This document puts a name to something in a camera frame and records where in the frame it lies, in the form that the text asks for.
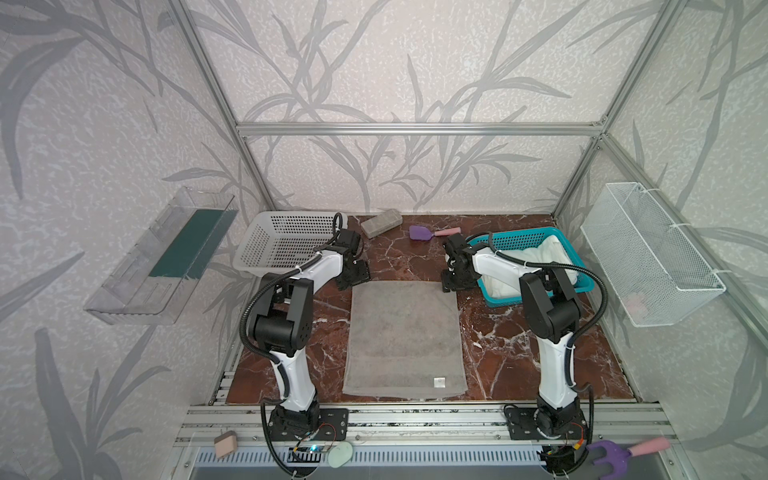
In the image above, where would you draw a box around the aluminium front rail frame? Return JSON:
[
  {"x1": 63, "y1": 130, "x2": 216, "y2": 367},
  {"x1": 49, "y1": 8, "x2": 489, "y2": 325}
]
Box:
[{"x1": 162, "y1": 401, "x2": 697, "y2": 479}]

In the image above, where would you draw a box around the purple pink toy spatula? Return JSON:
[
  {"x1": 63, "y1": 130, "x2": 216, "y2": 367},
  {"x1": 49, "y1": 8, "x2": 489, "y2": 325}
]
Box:
[{"x1": 409, "y1": 225, "x2": 461, "y2": 241}]

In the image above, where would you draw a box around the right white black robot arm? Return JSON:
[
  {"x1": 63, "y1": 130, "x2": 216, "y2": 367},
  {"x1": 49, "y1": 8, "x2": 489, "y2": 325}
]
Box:
[{"x1": 441, "y1": 233, "x2": 608, "y2": 427}]

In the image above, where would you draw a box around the pale green oval disc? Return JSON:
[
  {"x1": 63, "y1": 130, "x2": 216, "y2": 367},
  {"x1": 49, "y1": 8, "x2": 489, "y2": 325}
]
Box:
[{"x1": 326, "y1": 441, "x2": 354, "y2": 469}]

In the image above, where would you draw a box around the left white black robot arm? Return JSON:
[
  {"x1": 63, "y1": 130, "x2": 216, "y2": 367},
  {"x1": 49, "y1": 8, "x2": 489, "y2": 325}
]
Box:
[{"x1": 238, "y1": 229, "x2": 370, "y2": 430}]

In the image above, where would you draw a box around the clear acrylic wall shelf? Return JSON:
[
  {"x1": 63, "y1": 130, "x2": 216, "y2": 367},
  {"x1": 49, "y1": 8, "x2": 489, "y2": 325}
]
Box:
[{"x1": 84, "y1": 187, "x2": 238, "y2": 326}]

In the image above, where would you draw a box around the purple pink toy fork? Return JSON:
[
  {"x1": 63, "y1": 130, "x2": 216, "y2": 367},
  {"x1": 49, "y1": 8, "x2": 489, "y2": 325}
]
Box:
[{"x1": 587, "y1": 437, "x2": 671, "y2": 480}]

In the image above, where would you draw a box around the white towel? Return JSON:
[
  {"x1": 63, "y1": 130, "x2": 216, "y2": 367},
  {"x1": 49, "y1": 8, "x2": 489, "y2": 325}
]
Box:
[{"x1": 484, "y1": 235, "x2": 580, "y2": 299}]

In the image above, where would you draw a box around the teal plastic basket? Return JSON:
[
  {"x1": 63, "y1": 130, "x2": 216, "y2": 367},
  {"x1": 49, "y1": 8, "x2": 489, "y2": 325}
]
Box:
[{"x1": 469, "y1": 227, "x2": 584, "y2": 308}]

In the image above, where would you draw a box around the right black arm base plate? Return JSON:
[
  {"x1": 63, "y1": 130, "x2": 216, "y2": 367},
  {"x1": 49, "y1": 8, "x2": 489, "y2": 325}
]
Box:
[{"x1": 502, "y1": 404, "x2": 589, "y2": 442}]

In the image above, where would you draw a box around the grey sponge block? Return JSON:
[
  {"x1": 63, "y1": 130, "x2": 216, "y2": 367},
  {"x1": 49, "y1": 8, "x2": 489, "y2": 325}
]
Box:
[{"x1": 360, "y1": 209, "x2": 403, "y2": 239}]

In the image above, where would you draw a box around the white wire mesh basket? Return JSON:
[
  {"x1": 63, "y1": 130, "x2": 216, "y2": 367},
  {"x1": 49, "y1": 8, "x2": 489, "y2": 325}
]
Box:
[{"x1": 581, "y1": 182, "x2": 726, "y2": 328}]

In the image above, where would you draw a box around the brown square block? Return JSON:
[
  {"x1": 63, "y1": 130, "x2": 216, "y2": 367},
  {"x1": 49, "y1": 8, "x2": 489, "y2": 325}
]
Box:
[{"x1": 213, "y1": 431, "x2": 238, "y2": 459}]

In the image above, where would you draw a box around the white perforated plastic basket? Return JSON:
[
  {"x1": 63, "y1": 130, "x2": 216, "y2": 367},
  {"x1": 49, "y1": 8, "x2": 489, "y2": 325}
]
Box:
[{"x1": 233, "y1": 211, "x2": 347, "y2": 282}]

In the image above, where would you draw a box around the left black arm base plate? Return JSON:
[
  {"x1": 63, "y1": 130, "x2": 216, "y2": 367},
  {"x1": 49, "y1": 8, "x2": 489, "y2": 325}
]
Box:
[{"x1": 266, "y1": 407, "x2": 350, "y2": 442}]

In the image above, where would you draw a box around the small green circuit board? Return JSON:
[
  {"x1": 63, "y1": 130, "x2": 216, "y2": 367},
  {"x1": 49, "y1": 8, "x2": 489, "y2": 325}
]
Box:
[{"x1": 290, "y1": 444, "x2": 333, "y2": 462}]

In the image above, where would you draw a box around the grey towel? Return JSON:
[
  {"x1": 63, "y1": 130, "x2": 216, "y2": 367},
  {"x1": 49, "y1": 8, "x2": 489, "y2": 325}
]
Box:
[{"x1": 343, "y1": 281, "x2": 467, "y2": 400}]

